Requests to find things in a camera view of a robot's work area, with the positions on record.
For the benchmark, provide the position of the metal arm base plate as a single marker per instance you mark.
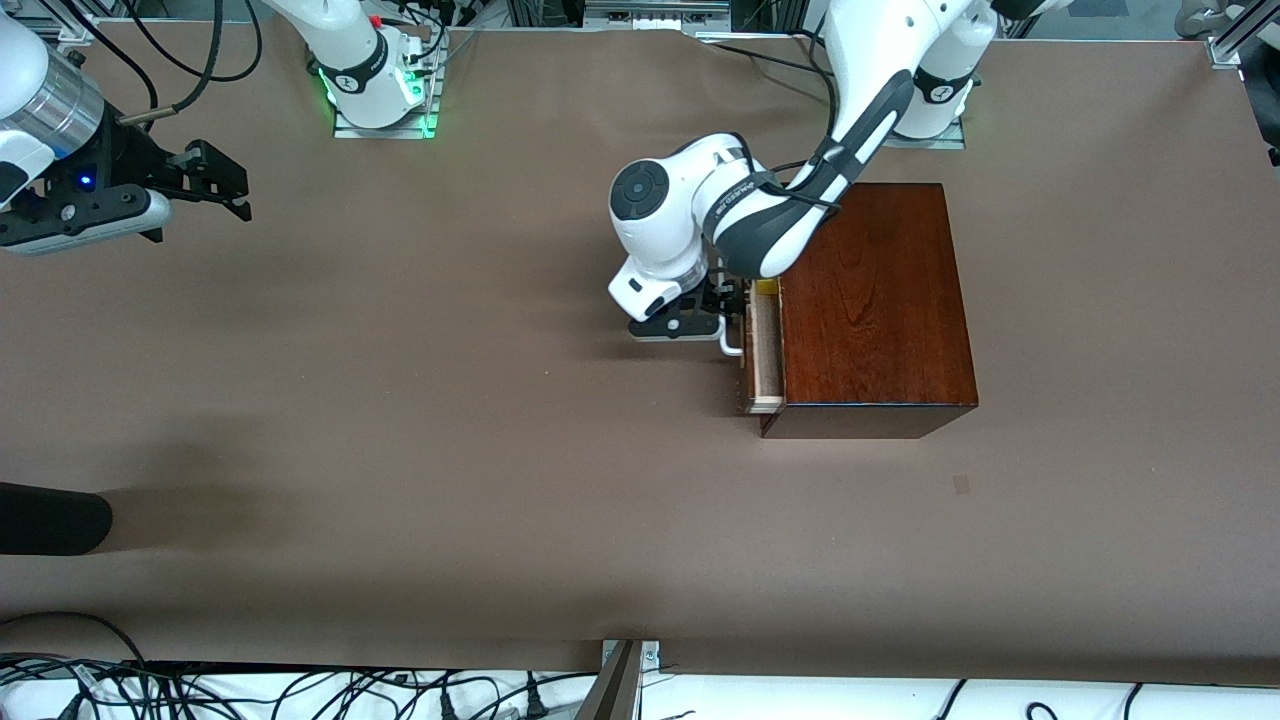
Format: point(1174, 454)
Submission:
point(940, 143)
point(385, 132)

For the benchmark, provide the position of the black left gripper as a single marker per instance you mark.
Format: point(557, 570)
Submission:
point(716, 291)

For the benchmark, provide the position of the aluminium corner bracket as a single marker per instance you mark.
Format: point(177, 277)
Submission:
point(650, 655)

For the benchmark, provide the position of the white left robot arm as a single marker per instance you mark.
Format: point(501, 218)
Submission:
point(660, 220)

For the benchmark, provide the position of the table cover sheet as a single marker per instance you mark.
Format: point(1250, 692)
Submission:
point(400, 400)

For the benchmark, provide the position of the grey metal post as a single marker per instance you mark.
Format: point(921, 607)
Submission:
point(612, 690)

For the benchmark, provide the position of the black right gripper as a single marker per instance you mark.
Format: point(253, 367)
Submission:
point(128, 157)

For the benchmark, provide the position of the dark wooden drawer cabinet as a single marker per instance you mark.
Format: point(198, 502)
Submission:
point(880, 330)

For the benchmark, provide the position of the dark grey object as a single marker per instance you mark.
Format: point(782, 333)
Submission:
point(1265, 110)

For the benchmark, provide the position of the grey metal device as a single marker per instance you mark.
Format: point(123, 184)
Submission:
point(655, 12)

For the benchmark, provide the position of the black rounded object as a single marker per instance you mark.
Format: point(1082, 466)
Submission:
point(50, 520)

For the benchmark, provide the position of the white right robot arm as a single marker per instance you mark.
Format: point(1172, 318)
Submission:
point(345, 30)

